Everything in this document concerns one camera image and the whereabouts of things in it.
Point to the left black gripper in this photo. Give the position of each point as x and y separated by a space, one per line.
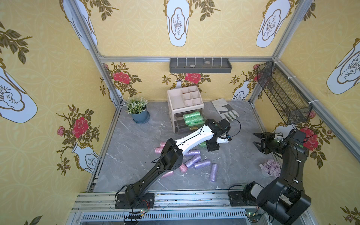
213 145

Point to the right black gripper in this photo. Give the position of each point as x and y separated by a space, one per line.
264 143

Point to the green trash bag roll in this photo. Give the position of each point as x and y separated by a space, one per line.
191 115
203 145
193 120
196 124

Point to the purple trash bag roll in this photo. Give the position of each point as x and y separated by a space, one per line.
213 173
201 164
192 152
192 161

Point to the beige drawer organizer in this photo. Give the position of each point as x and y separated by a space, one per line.
183 101

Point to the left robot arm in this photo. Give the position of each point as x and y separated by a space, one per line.
212 132

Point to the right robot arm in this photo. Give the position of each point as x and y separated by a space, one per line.
284 199

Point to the grey work glove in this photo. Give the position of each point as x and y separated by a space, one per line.
225 110

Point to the potted green plant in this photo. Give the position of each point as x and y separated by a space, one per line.
136 107

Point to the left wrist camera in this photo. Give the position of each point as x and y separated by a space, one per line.
224 126

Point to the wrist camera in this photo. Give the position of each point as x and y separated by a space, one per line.
224 126
297 136

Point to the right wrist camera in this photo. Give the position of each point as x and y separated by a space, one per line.
297 136

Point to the black wire mesh basket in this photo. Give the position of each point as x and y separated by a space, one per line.
289 102

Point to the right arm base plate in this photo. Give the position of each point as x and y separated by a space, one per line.
240 198

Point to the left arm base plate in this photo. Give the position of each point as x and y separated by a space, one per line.
145 202

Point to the grey wall shelf tray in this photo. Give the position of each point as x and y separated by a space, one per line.
200 65

